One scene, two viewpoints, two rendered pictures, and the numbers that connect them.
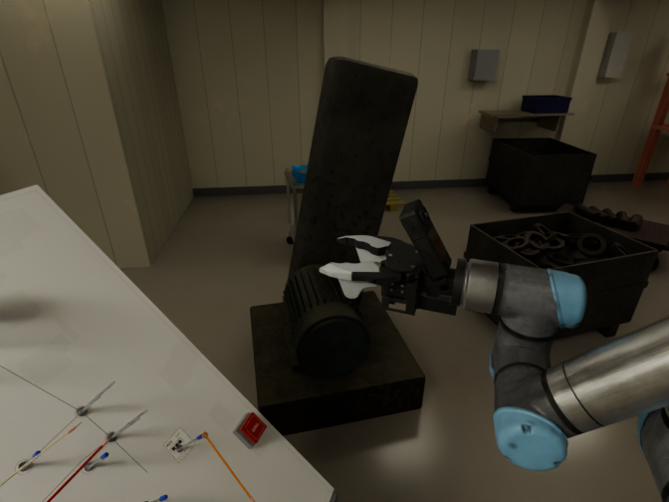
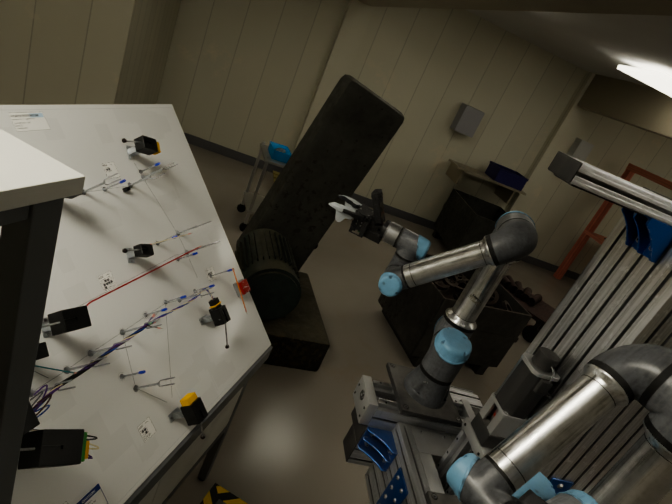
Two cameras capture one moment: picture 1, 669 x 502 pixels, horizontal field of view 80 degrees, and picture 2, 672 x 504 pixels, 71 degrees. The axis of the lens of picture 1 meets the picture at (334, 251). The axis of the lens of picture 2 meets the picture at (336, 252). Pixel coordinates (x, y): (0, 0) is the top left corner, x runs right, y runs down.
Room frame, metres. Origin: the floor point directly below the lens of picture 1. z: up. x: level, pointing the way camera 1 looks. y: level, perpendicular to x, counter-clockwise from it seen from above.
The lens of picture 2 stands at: (-0.97, 0.21, 2.06)
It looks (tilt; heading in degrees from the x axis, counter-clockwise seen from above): 23 degrees down; 350
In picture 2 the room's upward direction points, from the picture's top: 24 degrees clockwise
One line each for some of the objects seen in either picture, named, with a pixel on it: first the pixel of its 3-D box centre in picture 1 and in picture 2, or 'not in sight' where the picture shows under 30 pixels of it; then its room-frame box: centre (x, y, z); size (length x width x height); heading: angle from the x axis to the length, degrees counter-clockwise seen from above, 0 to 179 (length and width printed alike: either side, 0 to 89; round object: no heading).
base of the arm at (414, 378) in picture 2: not in sight; (430, 380); (0.26, -0.49, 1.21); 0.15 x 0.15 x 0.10
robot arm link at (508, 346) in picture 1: (521, 358); (398, 270); (0.45, -0.28, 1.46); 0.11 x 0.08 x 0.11; 161
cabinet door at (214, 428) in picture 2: not in sight; (204, 432); (0.35, 0.14, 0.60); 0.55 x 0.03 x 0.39; 160
